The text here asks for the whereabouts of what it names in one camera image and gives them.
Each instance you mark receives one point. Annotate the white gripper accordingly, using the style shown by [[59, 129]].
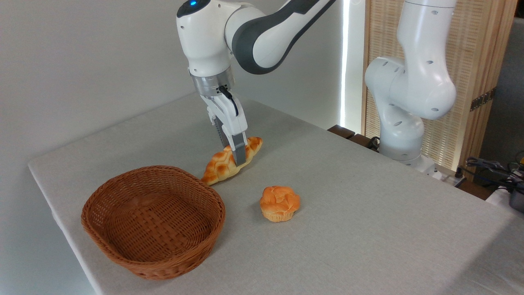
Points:
[[229, 119]]

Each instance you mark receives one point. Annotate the long braided bread loaf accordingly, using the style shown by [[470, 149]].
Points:
[[219, 168]]

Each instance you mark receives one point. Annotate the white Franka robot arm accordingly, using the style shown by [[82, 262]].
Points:
[[204, 37]]

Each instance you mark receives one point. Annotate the round muffin-shaped bread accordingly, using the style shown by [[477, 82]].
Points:
[[280, 203]]

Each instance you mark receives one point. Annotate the dark brown wooden furniture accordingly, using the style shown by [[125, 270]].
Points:
[[344, 132]]

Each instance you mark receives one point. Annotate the brown wicker basket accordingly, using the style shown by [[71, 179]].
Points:
[[163, 246]]

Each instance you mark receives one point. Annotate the white power strip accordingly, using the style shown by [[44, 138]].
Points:
[[450, 179]]

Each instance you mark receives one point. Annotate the black screen hinge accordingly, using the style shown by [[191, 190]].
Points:
[[483, 99]]

